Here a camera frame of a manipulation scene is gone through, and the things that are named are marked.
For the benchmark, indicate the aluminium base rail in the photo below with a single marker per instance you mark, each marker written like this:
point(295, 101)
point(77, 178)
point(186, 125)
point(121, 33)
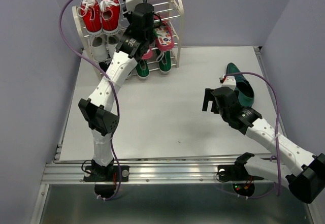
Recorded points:
point(149, 171)

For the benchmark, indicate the cream metal shoe rack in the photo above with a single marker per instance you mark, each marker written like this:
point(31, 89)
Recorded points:
point(169, 11)

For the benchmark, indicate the green sneaker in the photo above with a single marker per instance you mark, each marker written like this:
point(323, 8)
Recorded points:
point(164, 61)
point(142, 69)

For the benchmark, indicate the left black sneaker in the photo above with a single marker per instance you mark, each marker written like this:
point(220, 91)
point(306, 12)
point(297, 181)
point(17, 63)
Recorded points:
point(104, 65)

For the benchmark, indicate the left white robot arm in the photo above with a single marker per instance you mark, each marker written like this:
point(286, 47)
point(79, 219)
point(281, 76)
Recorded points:
point(96, 110)

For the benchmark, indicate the left red sneaker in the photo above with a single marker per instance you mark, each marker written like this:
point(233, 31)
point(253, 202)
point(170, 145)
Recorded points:
point(89, 11)

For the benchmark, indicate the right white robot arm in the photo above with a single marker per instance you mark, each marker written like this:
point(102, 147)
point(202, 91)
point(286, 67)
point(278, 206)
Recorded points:
point(300, 171)

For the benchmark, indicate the pink flip-flop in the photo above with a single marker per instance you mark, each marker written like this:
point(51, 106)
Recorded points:
point(148, 54)
point(163, 37)

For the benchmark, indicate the left white sneaker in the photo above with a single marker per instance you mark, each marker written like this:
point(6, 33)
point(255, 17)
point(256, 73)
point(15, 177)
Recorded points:
point(99, 50)

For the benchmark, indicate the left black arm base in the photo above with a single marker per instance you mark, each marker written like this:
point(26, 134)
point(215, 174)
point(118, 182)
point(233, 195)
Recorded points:
point(106, 175)

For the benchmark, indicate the right white sneaker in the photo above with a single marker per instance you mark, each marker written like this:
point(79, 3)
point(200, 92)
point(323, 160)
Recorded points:
point(112, 42)

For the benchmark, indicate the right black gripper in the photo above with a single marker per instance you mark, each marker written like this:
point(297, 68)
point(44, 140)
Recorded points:
point(209, 96)

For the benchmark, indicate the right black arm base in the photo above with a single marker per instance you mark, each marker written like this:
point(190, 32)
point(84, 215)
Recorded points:
point(243, 182)

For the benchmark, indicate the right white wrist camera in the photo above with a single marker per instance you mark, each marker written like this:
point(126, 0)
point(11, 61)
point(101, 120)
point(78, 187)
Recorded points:
point(228, 81)

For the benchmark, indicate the white sneaker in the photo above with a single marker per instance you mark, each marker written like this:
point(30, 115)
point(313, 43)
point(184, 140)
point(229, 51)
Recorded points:
point(112, 42)
point(99, 50)

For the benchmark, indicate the red sneaker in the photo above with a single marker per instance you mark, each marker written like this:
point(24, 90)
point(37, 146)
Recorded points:
point(89, 11)
point(110, 13)

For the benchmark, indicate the right red sneaker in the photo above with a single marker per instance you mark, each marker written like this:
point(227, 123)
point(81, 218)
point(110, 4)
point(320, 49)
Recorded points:
point(110, 13)

